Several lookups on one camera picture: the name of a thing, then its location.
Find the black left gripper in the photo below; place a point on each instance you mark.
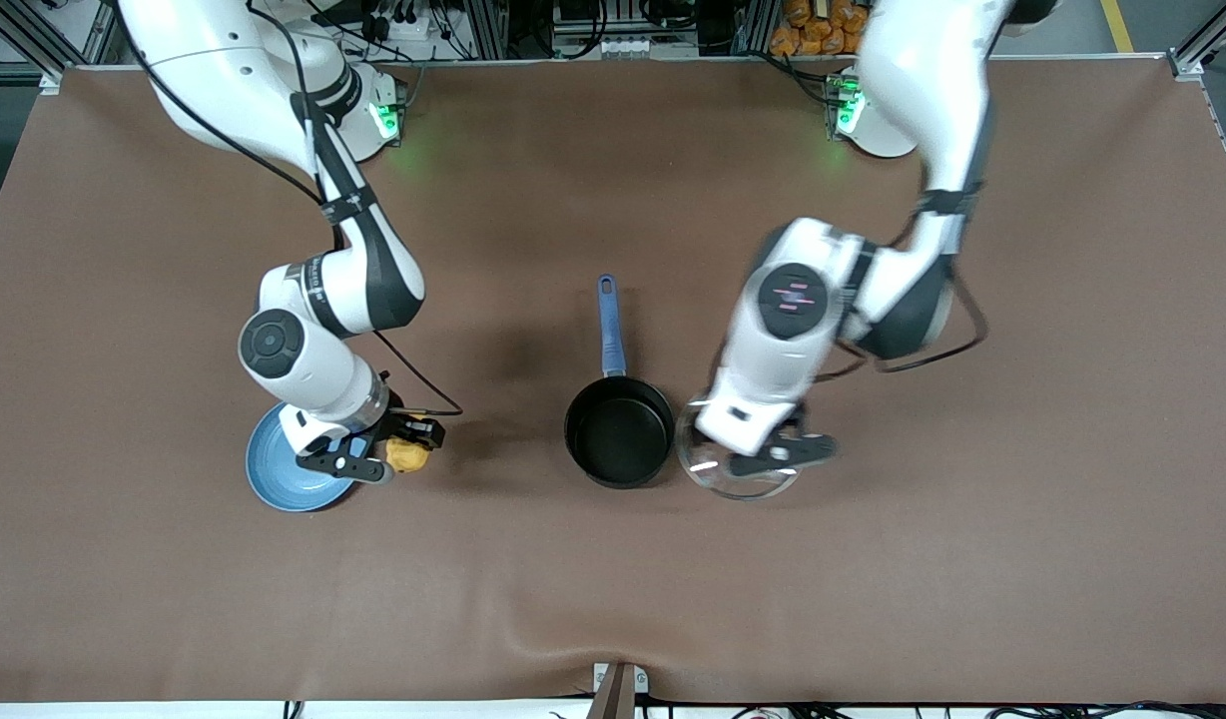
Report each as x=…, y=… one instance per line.
x=796, y=415

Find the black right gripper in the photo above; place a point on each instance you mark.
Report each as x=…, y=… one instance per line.
x=401, y=423

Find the yellow toy potato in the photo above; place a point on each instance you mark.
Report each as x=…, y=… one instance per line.
x=406, y=459

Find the glass lid with blue knob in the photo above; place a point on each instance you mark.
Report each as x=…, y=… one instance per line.
x=713, y=479

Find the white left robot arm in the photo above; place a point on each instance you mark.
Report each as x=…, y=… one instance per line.
x=783, y=350

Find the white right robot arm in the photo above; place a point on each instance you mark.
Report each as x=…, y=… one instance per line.
x=313, y=369

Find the blue round plate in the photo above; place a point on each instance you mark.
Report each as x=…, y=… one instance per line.
x=284, y=479

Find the brown table cover cloth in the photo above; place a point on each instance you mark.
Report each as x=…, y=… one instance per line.
x=613, y=579

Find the orange packaged goods pile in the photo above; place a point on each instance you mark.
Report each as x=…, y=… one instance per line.
x=808, y=25

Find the white power strip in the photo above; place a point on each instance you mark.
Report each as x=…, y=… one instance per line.
x=623, y=45

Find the metal table clamp bracket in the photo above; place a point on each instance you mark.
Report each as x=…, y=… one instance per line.
x=618, y=689

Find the aluminium rack post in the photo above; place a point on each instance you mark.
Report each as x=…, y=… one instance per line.
x=488, y=25
x=758, y=25

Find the aluminium frame profile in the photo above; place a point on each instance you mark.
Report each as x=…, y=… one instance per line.
x=24, y=35
x=1212, y=35

